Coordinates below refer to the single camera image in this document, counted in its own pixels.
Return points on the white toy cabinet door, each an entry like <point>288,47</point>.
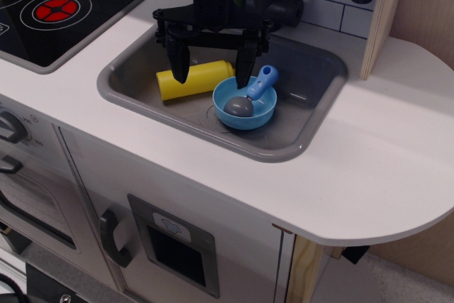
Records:
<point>253,256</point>

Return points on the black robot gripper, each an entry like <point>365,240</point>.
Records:
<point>212,24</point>

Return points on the grey toy sink basin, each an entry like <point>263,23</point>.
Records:
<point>309,81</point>

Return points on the grey oven door handle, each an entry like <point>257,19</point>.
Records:
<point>10,165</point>

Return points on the light wooden side post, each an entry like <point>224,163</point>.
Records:
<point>382,20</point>

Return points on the grey oven knob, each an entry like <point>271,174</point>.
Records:
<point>13,130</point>

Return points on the dark grey cabinet handle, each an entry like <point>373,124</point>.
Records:
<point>116,239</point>

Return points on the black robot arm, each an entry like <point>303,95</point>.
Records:
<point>219,24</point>

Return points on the blue handled grey spoon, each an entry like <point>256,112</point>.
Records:
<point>253,95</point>

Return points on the black toy faucet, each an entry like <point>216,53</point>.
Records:
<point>281,12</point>

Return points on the grey ice dispenser panel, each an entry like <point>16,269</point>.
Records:
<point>177,246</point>

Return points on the yellow plastic cylinder bottle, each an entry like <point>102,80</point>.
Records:
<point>198,79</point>

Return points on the white toy oven door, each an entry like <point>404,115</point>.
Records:
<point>44,203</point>

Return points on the black toy stovetop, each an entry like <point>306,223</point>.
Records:
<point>42,35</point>

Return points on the light blue plastic bowl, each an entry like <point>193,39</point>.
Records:
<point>263,109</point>

